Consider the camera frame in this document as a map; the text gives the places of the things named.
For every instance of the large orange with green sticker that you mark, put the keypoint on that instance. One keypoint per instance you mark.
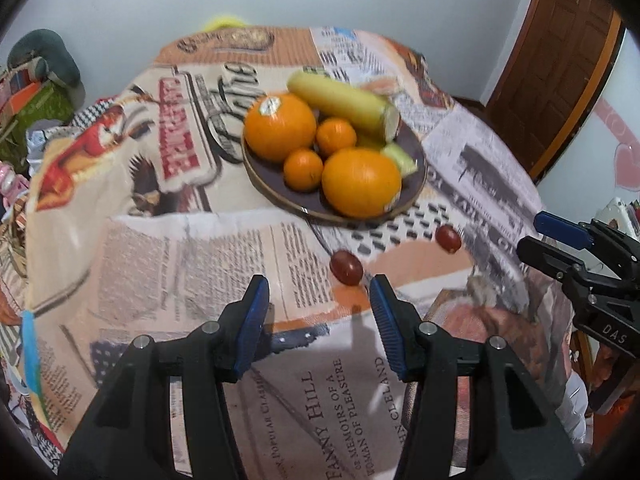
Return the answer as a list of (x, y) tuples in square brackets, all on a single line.
[(361, 182)]

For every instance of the small tangerine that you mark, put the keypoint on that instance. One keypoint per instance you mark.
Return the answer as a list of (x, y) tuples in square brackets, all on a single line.
[(336, 136), (303, 170)]

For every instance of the purple plate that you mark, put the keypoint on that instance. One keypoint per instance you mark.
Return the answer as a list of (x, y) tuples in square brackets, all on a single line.
[(295, 198)]

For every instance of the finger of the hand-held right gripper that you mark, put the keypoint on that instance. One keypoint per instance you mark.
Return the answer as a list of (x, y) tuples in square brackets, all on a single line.
[(557, 224), (542, 255)]

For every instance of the green cucumber half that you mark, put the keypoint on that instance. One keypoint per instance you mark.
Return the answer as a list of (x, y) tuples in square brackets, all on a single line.
[(402, 160)]

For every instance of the pink heart wall decal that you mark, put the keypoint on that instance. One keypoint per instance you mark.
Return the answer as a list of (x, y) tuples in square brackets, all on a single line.
[(625, 160)]

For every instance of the grey neck pillow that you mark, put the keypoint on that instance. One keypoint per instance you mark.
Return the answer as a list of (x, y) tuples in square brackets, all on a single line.
[(45, 50)]

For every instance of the yellow object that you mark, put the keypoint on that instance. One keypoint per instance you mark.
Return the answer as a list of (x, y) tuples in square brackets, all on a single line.
[(225, 22)]

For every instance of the wooden door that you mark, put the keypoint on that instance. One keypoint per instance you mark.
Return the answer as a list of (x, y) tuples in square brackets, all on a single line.
[(560, 60)]

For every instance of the newspaper print tablecloth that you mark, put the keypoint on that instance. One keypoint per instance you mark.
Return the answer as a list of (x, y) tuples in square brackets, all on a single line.
[(150, 260)]

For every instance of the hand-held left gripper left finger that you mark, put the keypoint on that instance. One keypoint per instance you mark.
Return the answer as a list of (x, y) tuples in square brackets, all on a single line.
[(252, 325)]

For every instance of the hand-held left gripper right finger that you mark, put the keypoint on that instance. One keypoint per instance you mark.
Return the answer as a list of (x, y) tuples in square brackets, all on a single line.
[(387, 325)]

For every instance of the large orange with white sticker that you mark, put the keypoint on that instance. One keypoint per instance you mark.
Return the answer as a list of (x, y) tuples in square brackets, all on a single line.
[(277, 127)]

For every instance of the red grape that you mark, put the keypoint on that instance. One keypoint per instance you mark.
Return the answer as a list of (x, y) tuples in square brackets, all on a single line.
[(448, 238), (346, 267)]

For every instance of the yellow-green cucumber half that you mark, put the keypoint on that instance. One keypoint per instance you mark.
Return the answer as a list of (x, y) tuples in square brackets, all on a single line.
[(340, 102)]

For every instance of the pink toy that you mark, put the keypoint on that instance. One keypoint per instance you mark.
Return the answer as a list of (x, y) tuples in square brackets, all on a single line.
[(12, 185)]

